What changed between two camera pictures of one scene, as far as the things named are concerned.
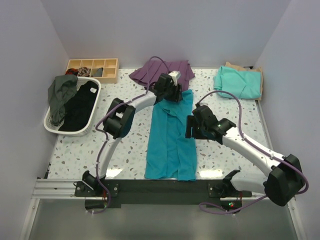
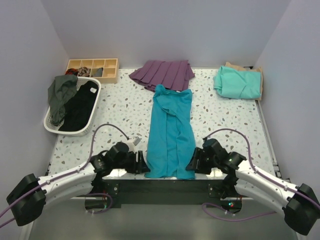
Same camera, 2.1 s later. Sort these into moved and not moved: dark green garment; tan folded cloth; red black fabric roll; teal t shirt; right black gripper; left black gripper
Moved: right black gripper; left black gripper
Not moved: dark green garment; tan folded cloth; red black fabric roll; teal t shirt
